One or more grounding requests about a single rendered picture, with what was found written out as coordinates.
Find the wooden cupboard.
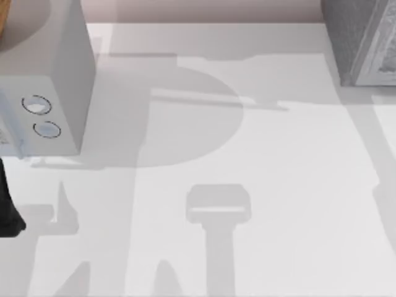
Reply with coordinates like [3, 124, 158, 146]
[0, 0, 13, 41]

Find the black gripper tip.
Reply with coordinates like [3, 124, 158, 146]
[0, 157, 27, 238]

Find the pale microwave oven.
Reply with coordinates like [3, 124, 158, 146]
[0, 0, 96, 159]

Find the round microwave knob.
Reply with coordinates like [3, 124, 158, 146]
[33, 121, 62, 139]
[21, 95, 53, 116]

